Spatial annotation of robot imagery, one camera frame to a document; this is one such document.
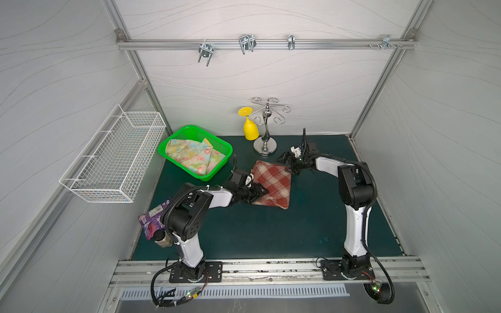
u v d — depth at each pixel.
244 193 0.80
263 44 0.80
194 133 1.12
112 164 0.69
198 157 1.07
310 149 0.86
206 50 0.80
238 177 0.77
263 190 0.90
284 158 0.93
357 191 0.57
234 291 0.70
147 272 0.75
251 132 1.03
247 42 0.77
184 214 0.49
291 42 0.78
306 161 0.80
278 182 0.96
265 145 1.15
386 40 0.77
